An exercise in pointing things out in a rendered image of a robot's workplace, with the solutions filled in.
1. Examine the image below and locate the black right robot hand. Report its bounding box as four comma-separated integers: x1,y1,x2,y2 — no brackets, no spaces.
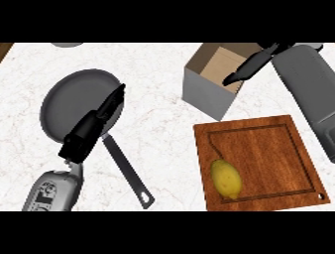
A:
221,42,298,87

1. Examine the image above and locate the brown wooden cutting board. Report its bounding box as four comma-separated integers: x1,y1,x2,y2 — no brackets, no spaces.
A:
193,114,332,212

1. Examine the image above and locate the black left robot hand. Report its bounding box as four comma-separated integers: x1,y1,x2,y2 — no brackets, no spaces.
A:
58,82,127,165

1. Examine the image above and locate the grey round object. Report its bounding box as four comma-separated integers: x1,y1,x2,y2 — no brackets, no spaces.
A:
50,43,84,49

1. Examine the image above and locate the cardboard box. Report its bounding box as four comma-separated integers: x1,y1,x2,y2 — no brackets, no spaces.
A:
182,43,264,122

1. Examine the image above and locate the grey frying pan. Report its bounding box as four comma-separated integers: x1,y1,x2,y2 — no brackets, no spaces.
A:
40,68,156,210

